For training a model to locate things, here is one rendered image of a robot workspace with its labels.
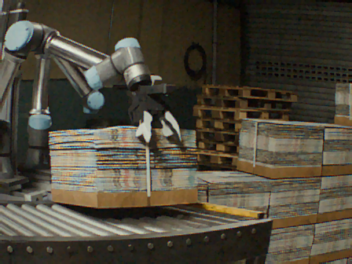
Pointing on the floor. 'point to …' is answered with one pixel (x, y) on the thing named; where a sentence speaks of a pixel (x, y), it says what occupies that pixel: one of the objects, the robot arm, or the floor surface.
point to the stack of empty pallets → (223, 107)
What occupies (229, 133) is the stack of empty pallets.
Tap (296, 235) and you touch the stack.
